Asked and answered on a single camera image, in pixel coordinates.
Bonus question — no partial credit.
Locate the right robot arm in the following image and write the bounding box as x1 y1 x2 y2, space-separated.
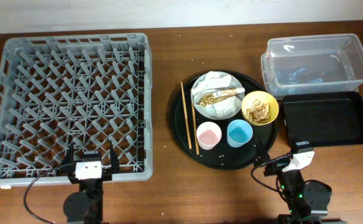
250 137 333 223

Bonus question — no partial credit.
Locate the pink cup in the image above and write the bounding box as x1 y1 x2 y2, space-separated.
196 121 222 150

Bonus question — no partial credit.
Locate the black rectangular tray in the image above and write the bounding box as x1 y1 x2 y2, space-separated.
282 91 363 147

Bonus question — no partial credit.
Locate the gold foil wrapper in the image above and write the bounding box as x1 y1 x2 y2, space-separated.
197 88 245 106

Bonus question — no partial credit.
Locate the grey plastic dishwasher rack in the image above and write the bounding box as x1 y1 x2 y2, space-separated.
0 33 154 189

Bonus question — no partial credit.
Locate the wooden chopstick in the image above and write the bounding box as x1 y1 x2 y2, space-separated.
180 82 192 149
190 90 200 156

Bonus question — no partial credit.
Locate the food scraps and rice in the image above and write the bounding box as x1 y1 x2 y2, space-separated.
246 99 270 123

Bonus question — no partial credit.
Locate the grey round plate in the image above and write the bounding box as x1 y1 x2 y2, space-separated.
190 71 246 121

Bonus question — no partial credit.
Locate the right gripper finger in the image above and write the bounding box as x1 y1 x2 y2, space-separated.
254 137 270 167
287 132 298 148

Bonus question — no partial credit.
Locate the light blue cup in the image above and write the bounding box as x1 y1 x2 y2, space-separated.
227 119 253 148

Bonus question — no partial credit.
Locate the white paper napkin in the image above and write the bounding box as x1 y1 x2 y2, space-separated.
191 71 243 118

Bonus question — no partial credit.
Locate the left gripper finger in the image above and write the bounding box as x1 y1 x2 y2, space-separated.
60 143 74 167
109 142 120 174

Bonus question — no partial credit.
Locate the yellow bowl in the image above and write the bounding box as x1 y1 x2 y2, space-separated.
241 91 279 126

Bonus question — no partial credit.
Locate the clear plastic waste bin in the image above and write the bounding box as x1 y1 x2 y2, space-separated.
260 34 363 99

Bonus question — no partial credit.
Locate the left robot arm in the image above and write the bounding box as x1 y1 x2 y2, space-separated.
60 144 120 224

